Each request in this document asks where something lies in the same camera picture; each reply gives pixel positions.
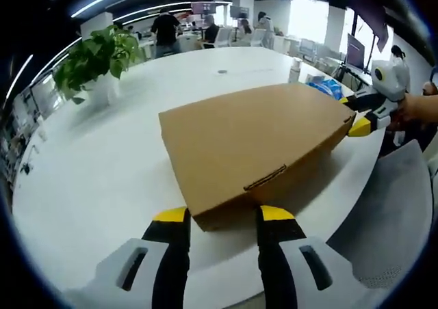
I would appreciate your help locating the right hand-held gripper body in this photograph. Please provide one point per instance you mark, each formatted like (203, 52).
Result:
(393, 80)

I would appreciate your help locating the brown cardboard shoe box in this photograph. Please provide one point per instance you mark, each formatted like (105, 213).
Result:
(246, 134)

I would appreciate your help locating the small black object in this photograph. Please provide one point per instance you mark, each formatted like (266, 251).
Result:
(27, 162)

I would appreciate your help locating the green potted plant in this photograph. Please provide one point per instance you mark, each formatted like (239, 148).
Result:
(99, 56)

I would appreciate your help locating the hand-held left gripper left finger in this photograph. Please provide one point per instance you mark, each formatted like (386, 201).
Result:
(171, 254)

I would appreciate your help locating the wall display screen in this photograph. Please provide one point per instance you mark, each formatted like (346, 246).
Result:
(202, 8)

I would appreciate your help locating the blue plastic bag pack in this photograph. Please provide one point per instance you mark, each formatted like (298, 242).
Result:
(328, 88)

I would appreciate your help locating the dark hanging panel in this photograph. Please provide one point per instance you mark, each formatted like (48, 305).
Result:
(369, 15)

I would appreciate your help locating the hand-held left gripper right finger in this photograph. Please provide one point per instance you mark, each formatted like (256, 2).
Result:
(273, 254)

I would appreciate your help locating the purple computer monitor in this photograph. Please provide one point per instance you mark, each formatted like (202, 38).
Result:
(356, 51)

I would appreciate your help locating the grey mesh office chair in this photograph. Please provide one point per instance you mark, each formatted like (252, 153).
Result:
(386, 213)

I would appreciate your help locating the tall white bottle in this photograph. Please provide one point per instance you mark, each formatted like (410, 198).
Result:
(296, 69)

